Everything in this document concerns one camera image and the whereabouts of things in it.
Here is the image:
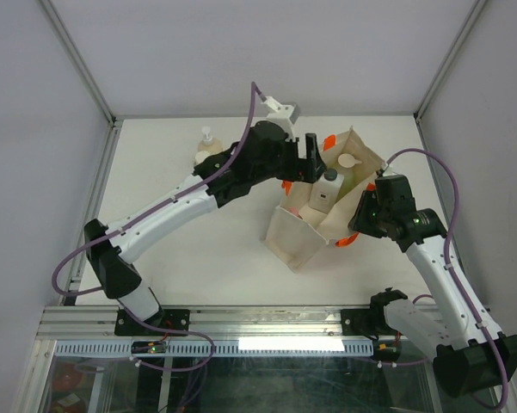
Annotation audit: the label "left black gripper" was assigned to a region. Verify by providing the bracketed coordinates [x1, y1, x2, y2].
[252, 134, 327, 186]

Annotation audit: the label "beige canvas bag orange handles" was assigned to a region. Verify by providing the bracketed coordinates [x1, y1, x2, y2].
[265, 129, 384, 272]

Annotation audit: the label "cream pump lotion bottle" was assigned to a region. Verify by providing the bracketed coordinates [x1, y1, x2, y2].
[197, 126, 223, 155]

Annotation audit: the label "yellow bottle beige round cap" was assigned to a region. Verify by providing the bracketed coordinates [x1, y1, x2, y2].
[194, 151, 211, 166]

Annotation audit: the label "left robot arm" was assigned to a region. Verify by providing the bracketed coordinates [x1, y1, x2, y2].
[84, 120, 326, 335]

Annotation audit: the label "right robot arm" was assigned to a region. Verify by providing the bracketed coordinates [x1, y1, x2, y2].
[348, 175, 517, 398]

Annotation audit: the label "green bottle beige cap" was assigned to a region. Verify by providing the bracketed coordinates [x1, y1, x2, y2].
[335, 153, 361, 196]

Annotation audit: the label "black connector box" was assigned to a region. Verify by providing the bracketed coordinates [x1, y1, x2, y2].
[372, 342, 402, 362]

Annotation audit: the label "small electronics board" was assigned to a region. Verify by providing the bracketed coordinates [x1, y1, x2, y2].
[131, 341, 168, 354]

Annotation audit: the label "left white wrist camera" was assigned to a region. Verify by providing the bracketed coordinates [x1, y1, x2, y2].
[262, 96, 301, 141]

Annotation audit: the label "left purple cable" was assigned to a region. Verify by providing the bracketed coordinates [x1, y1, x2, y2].
[51, 81, 268, 371]

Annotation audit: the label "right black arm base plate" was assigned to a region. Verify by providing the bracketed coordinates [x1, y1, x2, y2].
[340, 308, 397, 339]

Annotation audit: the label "grey slotted cable duct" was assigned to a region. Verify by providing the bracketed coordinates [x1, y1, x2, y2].
[55, 336, 373, 358]

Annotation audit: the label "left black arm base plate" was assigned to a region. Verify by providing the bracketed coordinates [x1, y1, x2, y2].
[114, 307, 190, 336]

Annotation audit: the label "aluminium mounting rail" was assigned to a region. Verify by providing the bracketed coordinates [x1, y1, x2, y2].
[34, 305, 448, 341]

